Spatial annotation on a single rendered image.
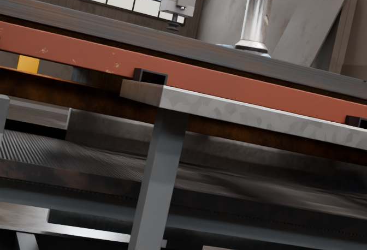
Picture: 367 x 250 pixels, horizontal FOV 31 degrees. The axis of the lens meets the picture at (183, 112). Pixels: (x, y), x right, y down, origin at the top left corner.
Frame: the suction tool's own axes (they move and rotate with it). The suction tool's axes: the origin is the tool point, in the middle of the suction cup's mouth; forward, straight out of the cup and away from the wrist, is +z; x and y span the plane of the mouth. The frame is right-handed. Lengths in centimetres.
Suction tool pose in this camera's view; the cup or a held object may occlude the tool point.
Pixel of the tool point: (172, 29)
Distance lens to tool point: 197.3
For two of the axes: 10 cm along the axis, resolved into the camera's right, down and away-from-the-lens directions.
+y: 9.2, 1.9, 3.3
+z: -2.1, 9.8, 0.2
